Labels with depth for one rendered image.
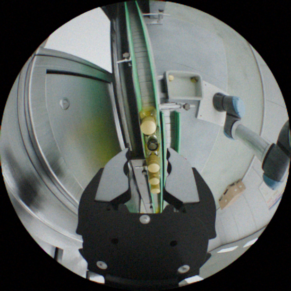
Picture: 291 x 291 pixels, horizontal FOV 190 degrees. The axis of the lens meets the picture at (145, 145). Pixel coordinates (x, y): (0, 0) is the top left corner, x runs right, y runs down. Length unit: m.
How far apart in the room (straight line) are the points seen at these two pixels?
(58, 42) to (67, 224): 0.30
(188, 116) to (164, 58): 0.44
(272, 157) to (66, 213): 0.52
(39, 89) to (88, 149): 0.15
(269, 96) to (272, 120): 0.70
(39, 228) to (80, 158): 0.16
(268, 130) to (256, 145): 3.31
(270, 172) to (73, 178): 0.51
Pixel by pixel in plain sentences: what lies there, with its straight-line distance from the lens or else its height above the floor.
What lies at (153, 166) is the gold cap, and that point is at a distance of 0.26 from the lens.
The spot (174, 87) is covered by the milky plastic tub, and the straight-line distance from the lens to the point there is 0.62.
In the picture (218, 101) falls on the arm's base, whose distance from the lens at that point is 0.70.
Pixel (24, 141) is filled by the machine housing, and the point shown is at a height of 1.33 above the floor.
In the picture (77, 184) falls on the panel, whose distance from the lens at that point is 0.17.
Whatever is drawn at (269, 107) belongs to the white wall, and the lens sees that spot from 3.77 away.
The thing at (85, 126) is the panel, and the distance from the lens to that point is 0.21.
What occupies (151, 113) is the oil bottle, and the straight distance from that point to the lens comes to 0.28.
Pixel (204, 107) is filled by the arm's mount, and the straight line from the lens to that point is 0.69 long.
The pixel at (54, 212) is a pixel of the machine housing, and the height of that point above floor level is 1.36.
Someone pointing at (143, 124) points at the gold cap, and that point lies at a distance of 0.21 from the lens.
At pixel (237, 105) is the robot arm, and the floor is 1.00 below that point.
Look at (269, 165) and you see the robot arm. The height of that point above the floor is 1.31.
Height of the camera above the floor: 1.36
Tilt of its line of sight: 62 degrees down
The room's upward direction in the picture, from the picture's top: 175 degrees counter-clockwise
